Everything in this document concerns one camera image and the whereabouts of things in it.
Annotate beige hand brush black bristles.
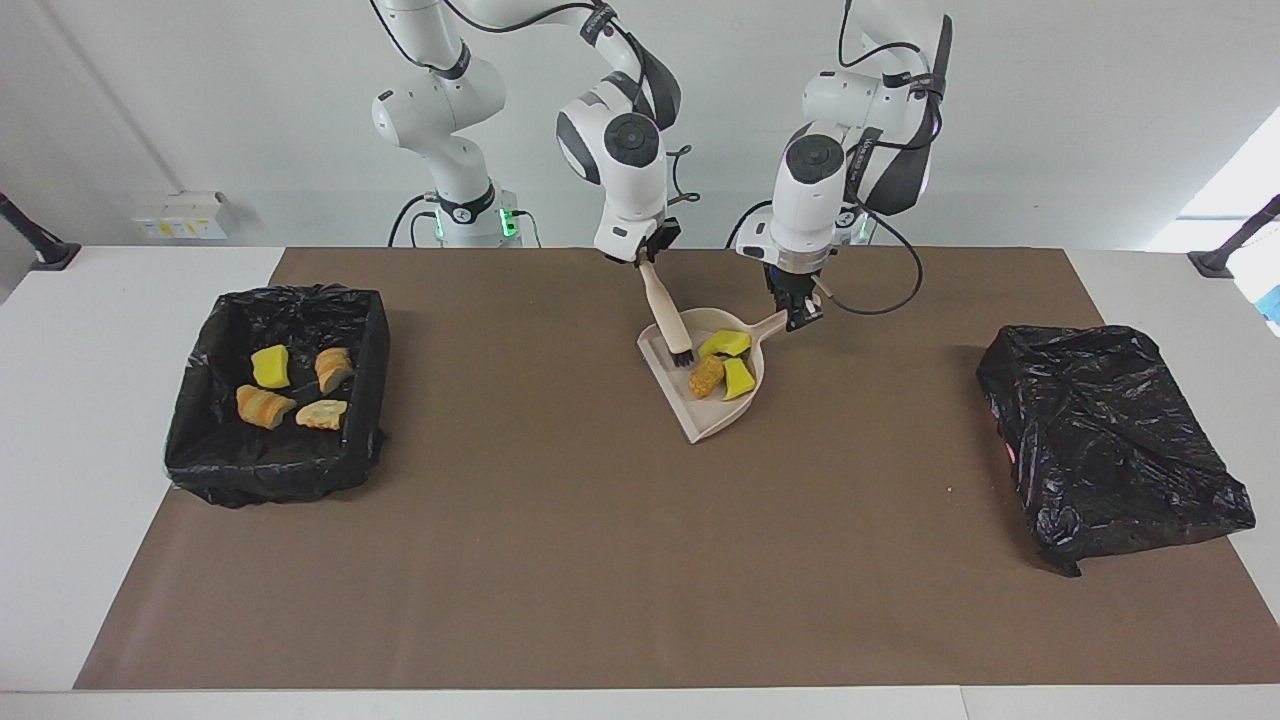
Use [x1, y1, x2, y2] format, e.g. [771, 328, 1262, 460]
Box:
[638, 262, 698, 368]

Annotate beige plastic dustpan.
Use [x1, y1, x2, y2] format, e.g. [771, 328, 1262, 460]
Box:
[637, 307, 791, 445]

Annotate yellow sponge chunk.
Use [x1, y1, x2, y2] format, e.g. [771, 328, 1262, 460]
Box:
[250, 345, 292, 390]

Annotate orange striped toy croissant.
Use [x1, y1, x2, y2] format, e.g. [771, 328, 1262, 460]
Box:
[236, 385, 298, 431]

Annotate bin covered by black bag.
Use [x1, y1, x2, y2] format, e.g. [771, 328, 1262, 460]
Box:
[975, 323, 1257, 578]

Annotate open bin black bag liner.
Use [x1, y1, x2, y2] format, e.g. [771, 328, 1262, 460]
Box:
[165, 284, 391, 509]

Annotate brown table mat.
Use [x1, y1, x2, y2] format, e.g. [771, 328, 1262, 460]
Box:
[75, 247, 1280, 691]

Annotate black clamp stand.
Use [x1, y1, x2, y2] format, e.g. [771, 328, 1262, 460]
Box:
[1188, 195, 1280, 279]
[0, 192, 81, 271]

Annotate black base power cable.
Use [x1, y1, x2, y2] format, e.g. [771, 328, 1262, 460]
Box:
[388, 193, 441, 248]
[725, 200, 776, 249]

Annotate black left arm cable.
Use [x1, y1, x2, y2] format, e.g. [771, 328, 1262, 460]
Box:
[815, 0, 954, 317]

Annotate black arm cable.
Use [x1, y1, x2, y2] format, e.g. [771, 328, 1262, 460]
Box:
[815, 0, 954, 317]
[370, 0, 701, 206]

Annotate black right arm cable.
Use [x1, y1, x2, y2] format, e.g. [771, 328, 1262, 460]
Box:
[370, 0, 701, 206]

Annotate white wall socket box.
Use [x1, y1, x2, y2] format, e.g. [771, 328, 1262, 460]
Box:
[130, 192, 229, 241]

